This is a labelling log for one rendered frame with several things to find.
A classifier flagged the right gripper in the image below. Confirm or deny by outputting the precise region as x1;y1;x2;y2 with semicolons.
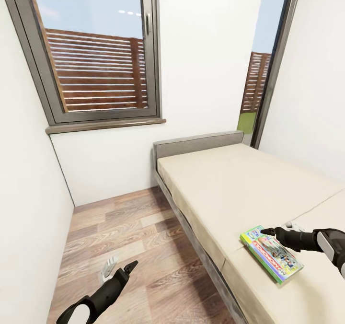
260;227;307;253

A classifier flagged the board game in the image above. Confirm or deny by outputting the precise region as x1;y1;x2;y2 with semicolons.
239;225;304;284

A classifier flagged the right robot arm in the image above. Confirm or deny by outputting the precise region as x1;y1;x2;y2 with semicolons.
260;221;345;279

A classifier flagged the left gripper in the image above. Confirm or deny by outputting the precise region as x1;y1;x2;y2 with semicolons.
97;260;138;309

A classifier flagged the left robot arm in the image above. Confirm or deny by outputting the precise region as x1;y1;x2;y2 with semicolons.
56;256;138;324

